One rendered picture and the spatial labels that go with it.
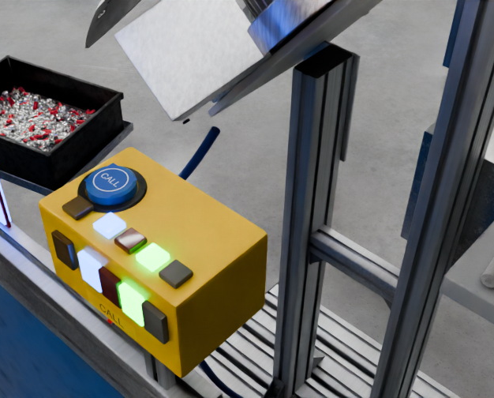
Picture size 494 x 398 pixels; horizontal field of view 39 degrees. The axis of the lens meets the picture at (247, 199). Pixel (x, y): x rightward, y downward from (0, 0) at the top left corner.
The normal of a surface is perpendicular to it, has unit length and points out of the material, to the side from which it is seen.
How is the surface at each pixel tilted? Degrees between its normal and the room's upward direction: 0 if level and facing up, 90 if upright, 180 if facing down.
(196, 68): 55
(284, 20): 84
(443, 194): 90
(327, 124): 90
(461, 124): 90
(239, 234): 0
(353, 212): 0
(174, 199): 0
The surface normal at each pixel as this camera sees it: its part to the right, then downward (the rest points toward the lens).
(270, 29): -0.69, 0.51
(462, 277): 0.01, -0.74
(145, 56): -0.08, 0.13
